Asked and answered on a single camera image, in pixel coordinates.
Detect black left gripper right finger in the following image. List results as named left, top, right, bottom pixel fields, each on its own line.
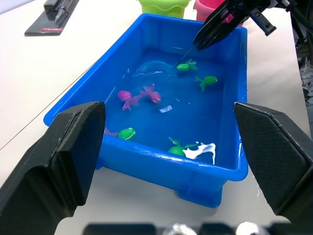
left=232, top=101, right=313, bottom=223

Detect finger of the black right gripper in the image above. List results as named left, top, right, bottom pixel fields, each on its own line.
left=197, top=11, right=250, bottom=51
left=194, top=0, right=236, bottom=46

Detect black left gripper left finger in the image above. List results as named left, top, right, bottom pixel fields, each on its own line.
left=0, top=101, right=107, bottom=235

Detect small clear fishing net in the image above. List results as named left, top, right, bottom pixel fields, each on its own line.
left=133, top=46, right=196, bottom=79

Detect pink toy bucket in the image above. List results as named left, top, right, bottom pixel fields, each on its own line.
left=193, top=0, right=245, bottom=28

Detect green toy fish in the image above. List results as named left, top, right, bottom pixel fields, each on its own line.
left=118, top=127, right=137, bottom=142
left=195, top=75, right=219, bottom=94
left=167, top=136, right=199, bottom=157
left=175, top=58, right=199, bottom=73

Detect green toy bucket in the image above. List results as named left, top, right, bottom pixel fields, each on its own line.
left=135, top=0, right=192, bottom=19

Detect blue plastic tub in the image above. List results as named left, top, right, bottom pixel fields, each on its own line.
left=43, top=13, right=249, bottom=209

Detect pink toy fish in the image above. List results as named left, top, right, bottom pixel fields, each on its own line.
left=103, top=126, right=120, bottom=138
left=140, top=83, right=162, bottom=104
left=117, top=89, right=145, bottom=111

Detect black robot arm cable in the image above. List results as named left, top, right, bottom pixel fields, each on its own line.
left=286, top=0, right=313, bottom=65

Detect white tangled cords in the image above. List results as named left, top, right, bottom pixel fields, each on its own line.
left=298, top=44, right=313, bottom=106

